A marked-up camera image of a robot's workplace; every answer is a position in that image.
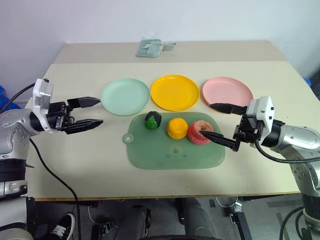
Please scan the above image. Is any mint green plate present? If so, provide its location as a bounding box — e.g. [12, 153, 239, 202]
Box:
[100, 77, 151, 117]

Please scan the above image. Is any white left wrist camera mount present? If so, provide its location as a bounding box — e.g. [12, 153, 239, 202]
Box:
[31, 78, 55, 134]

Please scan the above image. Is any green cutting mat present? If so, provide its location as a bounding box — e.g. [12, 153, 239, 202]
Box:
[122, 111, 226, 171]

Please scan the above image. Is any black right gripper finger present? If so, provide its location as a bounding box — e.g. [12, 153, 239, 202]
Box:
[199, 130, 242, 153]
[209, 102, 248, 116]

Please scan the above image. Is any black table leg bracket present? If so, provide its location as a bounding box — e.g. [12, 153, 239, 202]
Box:
[229, 198, 253, 240]

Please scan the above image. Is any black and white shoe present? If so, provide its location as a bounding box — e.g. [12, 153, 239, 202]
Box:
[46, 212, 76, 240]

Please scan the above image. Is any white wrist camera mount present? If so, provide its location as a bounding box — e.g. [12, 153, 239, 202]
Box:
[246, 95, 275, 133]
[31, 78, 55, 134]

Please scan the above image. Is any pink plate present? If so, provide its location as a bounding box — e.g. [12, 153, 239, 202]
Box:
[202, 76, 254, 109]

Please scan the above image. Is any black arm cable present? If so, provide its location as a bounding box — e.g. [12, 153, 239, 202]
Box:
[0, 83, 82, 240]
[254, 140, 320, 165]

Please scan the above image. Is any yellow fruit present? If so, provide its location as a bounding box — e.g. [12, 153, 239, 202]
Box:
[166, 117, 189, 140]

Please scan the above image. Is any yellow plate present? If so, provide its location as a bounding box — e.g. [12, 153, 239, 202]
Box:
[150, 73, 200, 112]

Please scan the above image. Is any dark green toy vegetable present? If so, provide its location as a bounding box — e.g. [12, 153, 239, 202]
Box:
[144, 110, 162, 131]

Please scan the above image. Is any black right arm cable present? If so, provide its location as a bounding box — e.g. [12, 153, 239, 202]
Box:
[254, 140, 320, 165]

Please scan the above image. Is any pink red apple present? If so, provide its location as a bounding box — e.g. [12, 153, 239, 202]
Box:
[187, 119, 215, 146]

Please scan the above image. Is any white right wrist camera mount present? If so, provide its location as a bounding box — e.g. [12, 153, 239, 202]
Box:
[246, 95, 275, 133]

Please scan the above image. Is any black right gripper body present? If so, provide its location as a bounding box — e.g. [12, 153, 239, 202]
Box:
[232, 112, 264, 144]

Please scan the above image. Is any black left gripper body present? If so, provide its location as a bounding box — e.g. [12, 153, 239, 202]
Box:
[45, 100, 76, 132]

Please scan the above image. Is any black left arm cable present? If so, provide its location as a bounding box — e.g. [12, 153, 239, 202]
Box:
[0, 83, 82, 240]

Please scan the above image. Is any green packaged cloth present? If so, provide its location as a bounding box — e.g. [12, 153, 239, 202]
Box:
[135, 36, 177, 59]

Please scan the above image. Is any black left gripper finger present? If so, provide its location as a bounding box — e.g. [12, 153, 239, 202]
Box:
[60, 119, 104, 136]
[67, 96, 102, 110]

